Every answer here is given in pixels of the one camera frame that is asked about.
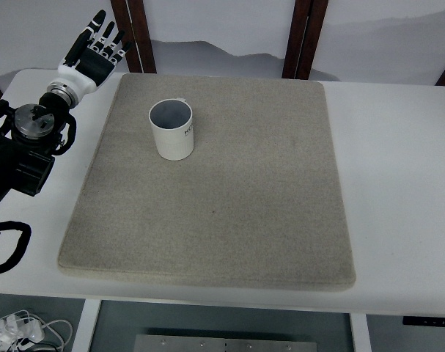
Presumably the middle brown wooden screen post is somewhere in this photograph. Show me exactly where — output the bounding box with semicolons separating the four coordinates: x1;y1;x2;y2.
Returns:
282;0;329;80

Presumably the white ribbed cup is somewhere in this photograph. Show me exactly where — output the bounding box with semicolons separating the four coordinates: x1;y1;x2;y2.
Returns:
148;98;194;161

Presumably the left brown wooden screen post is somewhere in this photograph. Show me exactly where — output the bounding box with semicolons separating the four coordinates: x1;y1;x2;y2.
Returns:
110;0;157;73

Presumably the black sleeved cable loop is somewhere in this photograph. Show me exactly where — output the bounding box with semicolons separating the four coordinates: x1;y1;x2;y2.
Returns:
0;219;32;276

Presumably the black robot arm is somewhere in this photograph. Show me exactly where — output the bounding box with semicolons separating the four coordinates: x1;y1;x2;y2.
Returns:
0;82;79;202

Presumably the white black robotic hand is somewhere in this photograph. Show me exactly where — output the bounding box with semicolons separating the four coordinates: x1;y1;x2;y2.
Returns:
58;10;131;94

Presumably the black desk control panel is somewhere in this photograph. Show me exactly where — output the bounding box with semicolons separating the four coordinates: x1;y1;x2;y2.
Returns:
402;316;445;327

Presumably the beige felt mat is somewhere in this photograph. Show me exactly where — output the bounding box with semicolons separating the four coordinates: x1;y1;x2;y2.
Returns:
58;73;356;290

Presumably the white power adapter with cables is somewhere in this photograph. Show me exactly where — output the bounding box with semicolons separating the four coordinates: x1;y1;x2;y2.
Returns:
0;309;75;352

